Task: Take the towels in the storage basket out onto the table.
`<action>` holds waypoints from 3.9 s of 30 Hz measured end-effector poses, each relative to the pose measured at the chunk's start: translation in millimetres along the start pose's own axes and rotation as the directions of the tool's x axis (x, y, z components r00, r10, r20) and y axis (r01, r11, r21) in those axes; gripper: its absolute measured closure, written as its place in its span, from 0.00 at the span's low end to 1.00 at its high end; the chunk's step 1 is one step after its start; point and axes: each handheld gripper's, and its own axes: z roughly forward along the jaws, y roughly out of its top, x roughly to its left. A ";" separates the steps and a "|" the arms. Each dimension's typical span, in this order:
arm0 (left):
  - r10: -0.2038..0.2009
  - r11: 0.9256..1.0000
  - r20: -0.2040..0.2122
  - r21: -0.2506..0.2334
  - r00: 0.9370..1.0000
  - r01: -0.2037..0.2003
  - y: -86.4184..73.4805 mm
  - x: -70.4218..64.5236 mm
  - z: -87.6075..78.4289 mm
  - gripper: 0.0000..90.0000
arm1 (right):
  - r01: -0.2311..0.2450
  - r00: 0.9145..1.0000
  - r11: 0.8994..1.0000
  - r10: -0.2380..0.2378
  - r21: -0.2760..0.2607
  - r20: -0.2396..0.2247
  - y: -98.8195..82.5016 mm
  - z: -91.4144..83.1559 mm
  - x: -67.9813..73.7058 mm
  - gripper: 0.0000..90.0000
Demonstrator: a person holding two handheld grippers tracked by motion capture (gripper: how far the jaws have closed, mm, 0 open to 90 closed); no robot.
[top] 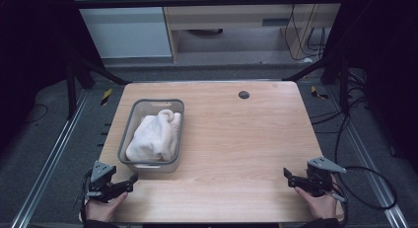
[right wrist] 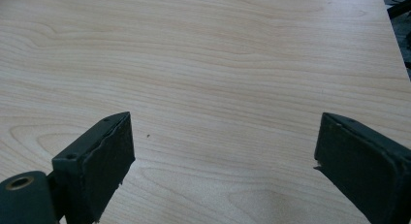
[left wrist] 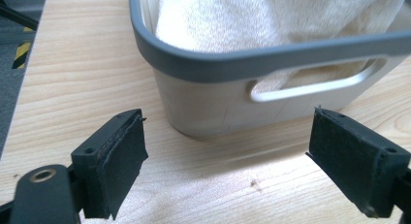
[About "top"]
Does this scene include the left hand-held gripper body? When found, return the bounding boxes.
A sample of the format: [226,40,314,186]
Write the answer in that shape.
[86,160,123,203]

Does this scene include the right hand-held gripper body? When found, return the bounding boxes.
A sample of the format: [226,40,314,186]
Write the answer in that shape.
[305,156,348,198]

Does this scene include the person's right hand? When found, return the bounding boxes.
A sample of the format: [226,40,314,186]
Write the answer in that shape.
[293,175,339,221]

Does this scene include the person's left hand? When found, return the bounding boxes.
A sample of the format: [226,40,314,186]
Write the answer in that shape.
[78,191,129,223]

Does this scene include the grey-rimmed white plastic basket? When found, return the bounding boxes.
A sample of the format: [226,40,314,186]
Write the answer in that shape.
[116,98,185,174]

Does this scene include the white crumpled cloth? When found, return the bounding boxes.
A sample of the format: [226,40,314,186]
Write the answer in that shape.
[125,109,182,163]

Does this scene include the yellow black tape marker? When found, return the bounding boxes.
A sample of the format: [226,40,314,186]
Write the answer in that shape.
[310,85,330,101]
[100,87,113,107]

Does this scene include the black curtain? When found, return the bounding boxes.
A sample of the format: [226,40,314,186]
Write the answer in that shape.
[321,0,418,175]
[0,0,105,153]

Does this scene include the white cabinet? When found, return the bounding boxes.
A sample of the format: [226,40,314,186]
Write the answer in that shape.
[70,0,174,60]

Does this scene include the light wooden desk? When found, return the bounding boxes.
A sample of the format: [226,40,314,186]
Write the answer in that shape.
[159,0,346,63]

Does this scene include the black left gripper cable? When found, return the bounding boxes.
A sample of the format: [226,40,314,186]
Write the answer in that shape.
[74,168,95,224]

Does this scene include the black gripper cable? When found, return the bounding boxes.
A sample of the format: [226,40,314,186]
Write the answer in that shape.
[330,165,398,227]
[74,168,95,224]

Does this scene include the aluminium floor rail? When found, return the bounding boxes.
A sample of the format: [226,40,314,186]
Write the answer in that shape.
[10,89,91,228]
[324,85,411,228]

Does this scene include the black floor cables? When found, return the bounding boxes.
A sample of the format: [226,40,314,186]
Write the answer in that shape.
[310,69,374,163]

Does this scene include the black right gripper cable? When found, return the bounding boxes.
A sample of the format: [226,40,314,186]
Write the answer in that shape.
[330,165,398,227]

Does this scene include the thin black floor cable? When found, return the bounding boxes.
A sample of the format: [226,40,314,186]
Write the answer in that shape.
[23,103,49,125]

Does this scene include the black metal frame stand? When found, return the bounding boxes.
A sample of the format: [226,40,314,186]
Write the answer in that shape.
[64,54,132,121]
[281,53,351,115]

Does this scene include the black cables under desk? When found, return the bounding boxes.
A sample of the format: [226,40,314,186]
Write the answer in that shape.
[283,3,327,62]

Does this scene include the black horizontal frame bar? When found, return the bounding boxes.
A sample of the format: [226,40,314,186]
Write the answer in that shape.
[73,0,345,10]

